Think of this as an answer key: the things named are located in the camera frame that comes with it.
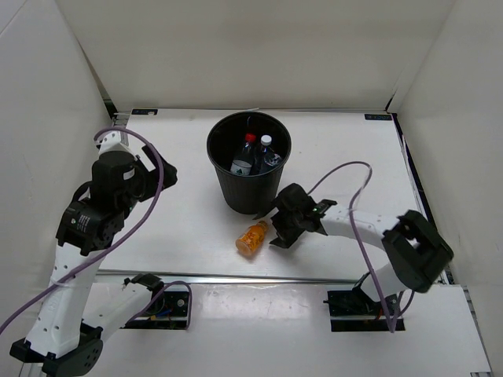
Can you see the black plastic waste bin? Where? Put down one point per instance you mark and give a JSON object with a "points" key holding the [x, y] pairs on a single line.
{"points": [[253, 193]]}

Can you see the left aluminium frame rail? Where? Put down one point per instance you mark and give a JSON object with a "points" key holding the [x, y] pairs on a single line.
{"points": [[60, 340]]}

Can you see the aluminium frame rail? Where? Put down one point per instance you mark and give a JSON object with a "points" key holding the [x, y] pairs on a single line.
{"points": [[60, 340], [425, 209]]}

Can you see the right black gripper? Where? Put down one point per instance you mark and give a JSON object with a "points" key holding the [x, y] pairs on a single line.
{"points": [[286, 236]]}

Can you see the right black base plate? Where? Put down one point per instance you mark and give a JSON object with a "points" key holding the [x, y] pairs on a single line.
{"points": [[350, 314]]}

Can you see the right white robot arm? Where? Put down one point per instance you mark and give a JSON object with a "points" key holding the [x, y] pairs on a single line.
{"points": [[416, 252]]}

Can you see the orange juice bottle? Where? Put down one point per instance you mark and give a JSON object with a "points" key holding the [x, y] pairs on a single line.
{"points": [[252, 239]]}

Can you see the right blue corner label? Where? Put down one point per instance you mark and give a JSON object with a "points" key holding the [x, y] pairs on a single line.
{"points": [[378, 117]]}

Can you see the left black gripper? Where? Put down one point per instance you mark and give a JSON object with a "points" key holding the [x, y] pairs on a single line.
{"points": [[149, 176]]}

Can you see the blue corner label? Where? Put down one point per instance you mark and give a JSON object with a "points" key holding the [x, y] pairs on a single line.
{"points": [[144, 111], [378, 117]]}

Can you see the left blue corner label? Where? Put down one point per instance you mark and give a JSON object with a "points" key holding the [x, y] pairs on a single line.
{"points": [[144, 111]]}

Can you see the metal rail across table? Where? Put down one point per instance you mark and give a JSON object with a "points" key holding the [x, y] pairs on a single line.
{"points": [[199, 278]]}

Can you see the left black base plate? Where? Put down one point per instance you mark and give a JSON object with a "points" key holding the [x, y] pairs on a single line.
{"points": [[171, 311]]}

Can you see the red label water bottle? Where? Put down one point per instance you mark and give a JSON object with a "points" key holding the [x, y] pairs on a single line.
{"points": [[244, 157]]}

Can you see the blue label bottle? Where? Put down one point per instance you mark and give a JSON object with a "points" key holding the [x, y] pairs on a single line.
{"points": [[266, 159]]}

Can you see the right aluminium frame rail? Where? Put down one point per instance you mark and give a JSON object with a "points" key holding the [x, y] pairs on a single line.
{"points": [[425, 209]]}

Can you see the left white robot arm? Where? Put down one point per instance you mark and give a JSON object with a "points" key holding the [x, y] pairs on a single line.
{"points": [[138, 293]]}

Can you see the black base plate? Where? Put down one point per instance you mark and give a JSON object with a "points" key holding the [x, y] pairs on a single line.
{"points": [[171, 311], [350, 314]]}

